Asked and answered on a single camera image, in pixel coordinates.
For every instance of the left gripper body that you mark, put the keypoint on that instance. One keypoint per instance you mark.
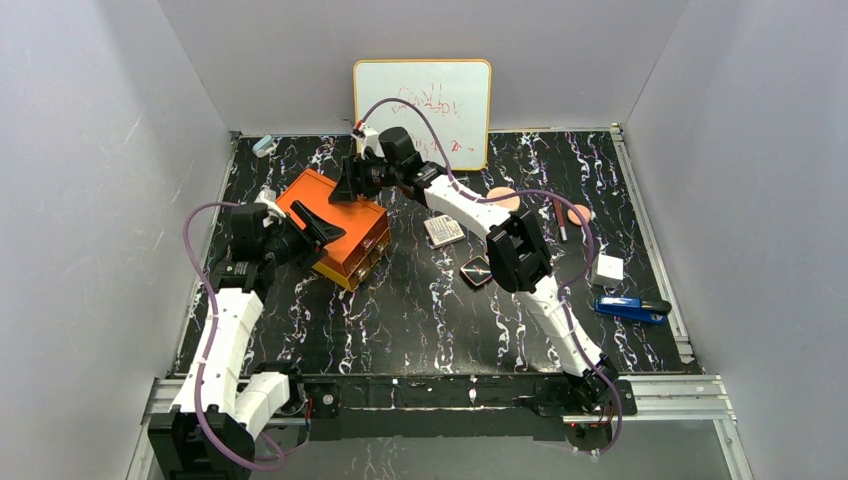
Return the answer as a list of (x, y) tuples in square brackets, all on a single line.
[(299, 235)]

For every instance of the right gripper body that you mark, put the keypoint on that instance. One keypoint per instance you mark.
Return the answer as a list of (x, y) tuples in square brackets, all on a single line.
[(357, 177)]

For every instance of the white eyeshadow palette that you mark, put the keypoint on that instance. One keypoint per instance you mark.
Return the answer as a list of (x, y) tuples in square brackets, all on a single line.
[(443, 230)]

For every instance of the black square compact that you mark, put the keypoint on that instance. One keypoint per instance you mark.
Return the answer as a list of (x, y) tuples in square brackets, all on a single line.
[(476, 272)]

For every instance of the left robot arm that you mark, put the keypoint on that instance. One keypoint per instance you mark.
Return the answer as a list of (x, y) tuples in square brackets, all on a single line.
[(215, 427)]

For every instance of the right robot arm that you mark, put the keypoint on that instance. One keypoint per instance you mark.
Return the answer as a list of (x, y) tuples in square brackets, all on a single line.
[(515, 247)]

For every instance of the light blue eraser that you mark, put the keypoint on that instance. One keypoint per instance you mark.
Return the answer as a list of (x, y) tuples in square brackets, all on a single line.
[(265, 146)]

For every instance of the yellow-framed whiteboard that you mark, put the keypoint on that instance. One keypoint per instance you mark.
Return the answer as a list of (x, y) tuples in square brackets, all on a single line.
[(444, 104)]

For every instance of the large round beige puff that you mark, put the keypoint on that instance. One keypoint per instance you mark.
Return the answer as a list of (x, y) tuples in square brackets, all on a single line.
[(504, 197)]

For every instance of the small round pink puff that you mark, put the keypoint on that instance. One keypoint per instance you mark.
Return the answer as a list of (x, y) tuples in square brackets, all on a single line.
[(579, 215)]

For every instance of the white cube box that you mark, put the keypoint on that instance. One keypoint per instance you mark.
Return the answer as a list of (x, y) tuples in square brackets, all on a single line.
[(607, 271)]

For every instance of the blue stapler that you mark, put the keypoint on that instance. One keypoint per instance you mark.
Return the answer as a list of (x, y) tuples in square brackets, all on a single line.
[(654, 312)]

